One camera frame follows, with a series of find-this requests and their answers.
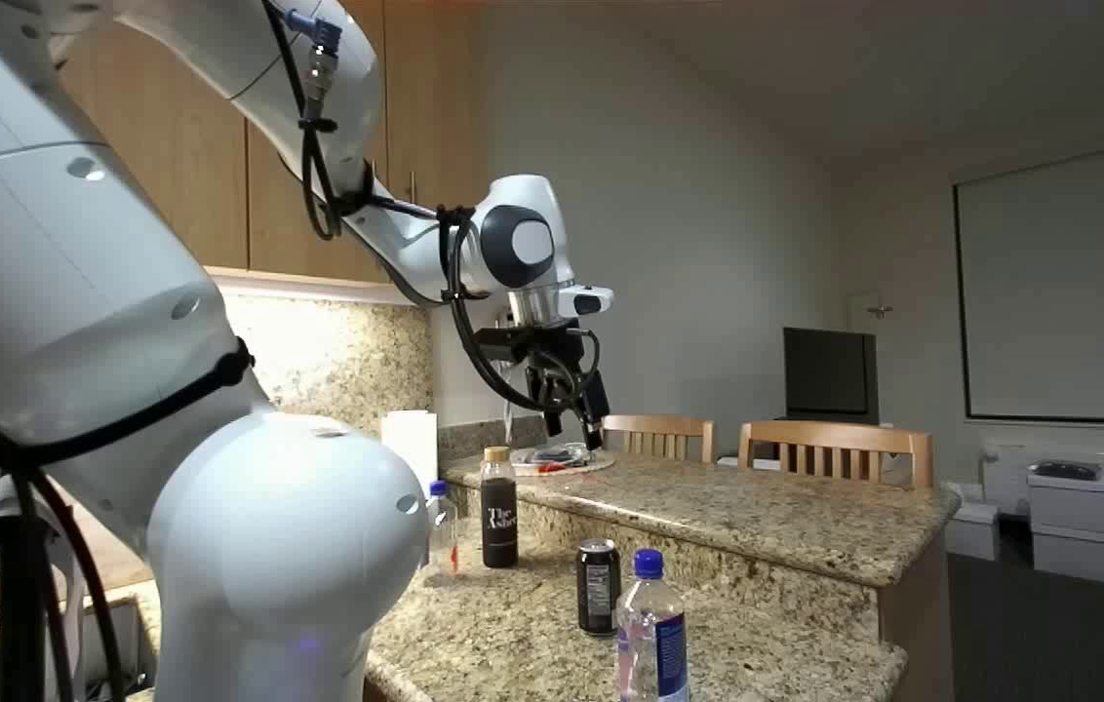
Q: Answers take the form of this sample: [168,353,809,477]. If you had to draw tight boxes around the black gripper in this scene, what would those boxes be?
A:
[475,322,610,448]

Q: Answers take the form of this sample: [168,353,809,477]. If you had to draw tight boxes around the black can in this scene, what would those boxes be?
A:
[579,538,619,636]

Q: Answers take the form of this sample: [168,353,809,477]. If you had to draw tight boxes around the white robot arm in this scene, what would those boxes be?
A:
[0,0,610,702]

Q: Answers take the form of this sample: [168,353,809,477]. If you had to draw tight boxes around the small clear bottle behind arm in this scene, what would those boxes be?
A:
[427,479,461,574]

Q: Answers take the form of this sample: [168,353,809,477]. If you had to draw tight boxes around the plate with red items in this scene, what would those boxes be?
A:
[511,441,615,477]

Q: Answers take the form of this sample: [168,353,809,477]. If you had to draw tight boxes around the left wooden chair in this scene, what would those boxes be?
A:
[605,412,718,465]

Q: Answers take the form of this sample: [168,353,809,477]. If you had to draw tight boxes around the wooden chair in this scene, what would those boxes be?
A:
[738,422,934,490]
[605,412,718,465]

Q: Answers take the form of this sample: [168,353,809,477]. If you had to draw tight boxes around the dark juice bottle tan cap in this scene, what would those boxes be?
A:
[479,443,519,570]

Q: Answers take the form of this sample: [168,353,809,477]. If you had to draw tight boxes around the white paper towel roll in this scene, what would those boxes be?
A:
[379,408,439,487]

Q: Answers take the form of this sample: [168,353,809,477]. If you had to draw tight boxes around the black monitor screen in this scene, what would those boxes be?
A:
[784,327,878,426]

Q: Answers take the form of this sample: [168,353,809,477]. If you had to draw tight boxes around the blue cap water bottle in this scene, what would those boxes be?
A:
[615,544,692,702]

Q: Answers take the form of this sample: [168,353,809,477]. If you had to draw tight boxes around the right wooden chair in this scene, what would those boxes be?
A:
[738,422,934,490]

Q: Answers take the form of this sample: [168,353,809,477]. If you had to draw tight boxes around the wooden upper cabinets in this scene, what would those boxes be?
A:
[64,0,489,282]

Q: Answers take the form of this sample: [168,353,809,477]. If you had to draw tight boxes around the white projector screen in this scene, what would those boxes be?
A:
[952,150,1104,422]

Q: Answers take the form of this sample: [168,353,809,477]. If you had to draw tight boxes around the white storage box stack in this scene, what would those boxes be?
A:
[947,461,1104,586]

